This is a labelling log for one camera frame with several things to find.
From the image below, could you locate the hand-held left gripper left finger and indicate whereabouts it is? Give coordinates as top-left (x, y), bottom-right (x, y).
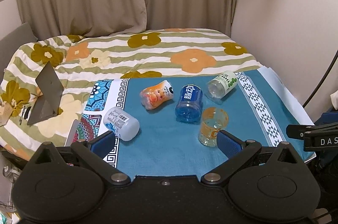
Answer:
top-left (25, 131), bottom-right (131, 186)

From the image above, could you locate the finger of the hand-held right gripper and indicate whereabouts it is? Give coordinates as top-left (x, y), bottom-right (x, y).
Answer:
top-left (286, 124), bottom-right (338, 139)

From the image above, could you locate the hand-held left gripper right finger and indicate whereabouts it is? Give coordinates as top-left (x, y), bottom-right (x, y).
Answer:
top-left (201, 130), bottom-right (308, 186)

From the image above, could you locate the white label plastic cup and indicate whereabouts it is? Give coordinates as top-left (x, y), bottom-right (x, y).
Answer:
top-left (103, 107), bottom-right (140, 142)

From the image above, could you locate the blue label plastic cup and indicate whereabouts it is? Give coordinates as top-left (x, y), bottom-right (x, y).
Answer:
top-left (175, 85), bottom-right (203, 124)

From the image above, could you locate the green label clear cup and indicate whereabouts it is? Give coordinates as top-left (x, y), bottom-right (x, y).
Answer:
top-left (206, 70), bottom-right (238, 101)

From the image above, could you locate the orange cartoon plastic cup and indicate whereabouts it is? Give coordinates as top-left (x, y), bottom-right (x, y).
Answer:
top-left (140, 80), bottom-right (174, 111)

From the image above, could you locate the orange print clear cup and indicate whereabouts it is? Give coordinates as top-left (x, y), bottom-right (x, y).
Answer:
top-left (198, 107), bottom-right (229, 147)

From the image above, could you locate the white board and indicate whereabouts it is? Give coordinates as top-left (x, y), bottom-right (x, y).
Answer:
top-left (257, 66), bottom-right (316, 162)

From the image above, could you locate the teal patterned cloth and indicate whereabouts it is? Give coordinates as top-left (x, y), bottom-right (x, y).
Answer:
top-left (65, 69), bottom-right (316, 177)

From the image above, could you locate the grey folding tablet stand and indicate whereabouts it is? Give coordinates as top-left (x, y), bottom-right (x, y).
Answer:
top-left (27, 61), bottom-right (64, 126)

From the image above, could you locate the brown paper tag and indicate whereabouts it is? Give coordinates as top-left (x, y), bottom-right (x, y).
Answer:
top-left (0, 101), bottom-right (15, 127)

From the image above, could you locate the floral striped blanket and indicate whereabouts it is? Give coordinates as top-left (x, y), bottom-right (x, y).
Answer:
top-left (0, 28), bottom-right (268, 161)

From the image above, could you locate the grey headboard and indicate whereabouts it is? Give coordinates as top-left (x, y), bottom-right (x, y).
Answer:
top-left (0, 22), bottom-right (39, 62)

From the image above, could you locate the black cable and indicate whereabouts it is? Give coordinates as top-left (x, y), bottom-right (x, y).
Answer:
top-left (302, 49), bottom-right (338, 107)

